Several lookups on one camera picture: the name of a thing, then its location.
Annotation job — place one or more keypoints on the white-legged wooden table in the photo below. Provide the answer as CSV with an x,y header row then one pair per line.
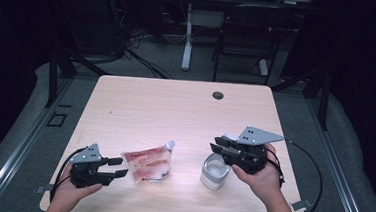
x,y
188,36

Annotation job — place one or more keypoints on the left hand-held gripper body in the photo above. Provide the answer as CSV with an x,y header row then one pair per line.
x,y
87,174

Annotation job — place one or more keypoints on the person's left hand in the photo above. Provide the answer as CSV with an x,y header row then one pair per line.
x,y
67,196

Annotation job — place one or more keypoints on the person's right hand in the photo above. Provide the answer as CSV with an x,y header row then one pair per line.
x,y
264,183

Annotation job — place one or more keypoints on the white lidded cup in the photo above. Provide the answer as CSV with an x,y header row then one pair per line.
x,y
214,178

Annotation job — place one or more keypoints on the black round table grommet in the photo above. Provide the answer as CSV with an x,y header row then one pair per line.
x,y
218,95

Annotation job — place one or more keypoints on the black folding chair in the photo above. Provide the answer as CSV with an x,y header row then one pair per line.
x,y
251,27

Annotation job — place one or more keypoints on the metal floor rail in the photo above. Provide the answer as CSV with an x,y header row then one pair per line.
x,y
347,194
8,165

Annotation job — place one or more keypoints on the black metal stand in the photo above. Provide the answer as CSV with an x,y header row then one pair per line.
x,y
52,76
324,102

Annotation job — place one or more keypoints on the black floor socket frame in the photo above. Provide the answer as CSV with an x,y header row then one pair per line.
x,y
57,119

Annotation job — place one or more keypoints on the red and white spouted pouch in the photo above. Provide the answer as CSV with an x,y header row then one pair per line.
x,y
148,165

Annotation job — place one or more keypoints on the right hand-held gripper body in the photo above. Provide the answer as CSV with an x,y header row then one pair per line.
x,y
249,157

